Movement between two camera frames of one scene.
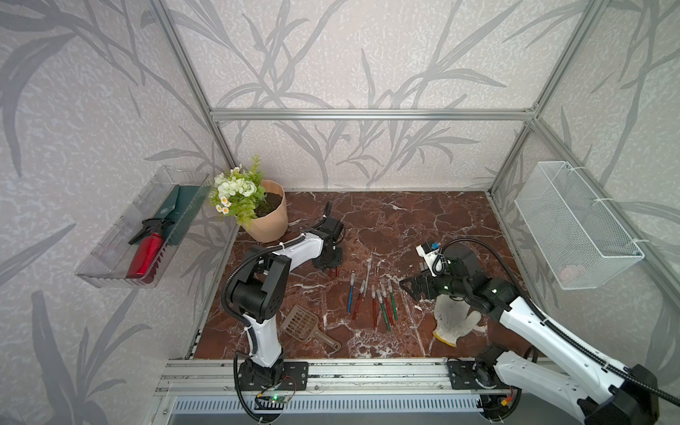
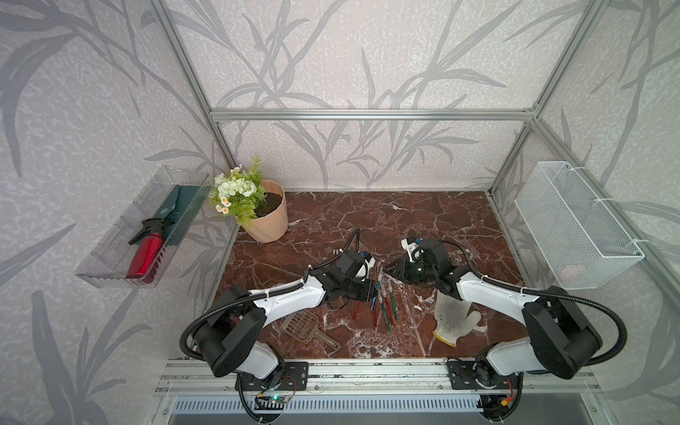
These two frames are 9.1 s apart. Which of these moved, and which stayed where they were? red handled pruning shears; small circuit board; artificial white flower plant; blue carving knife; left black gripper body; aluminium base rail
Moved: blue carving knife; left black gripper body
Stayed: aluminium base rail; small circuit board; artificial white flower plant; red handled pruning shears
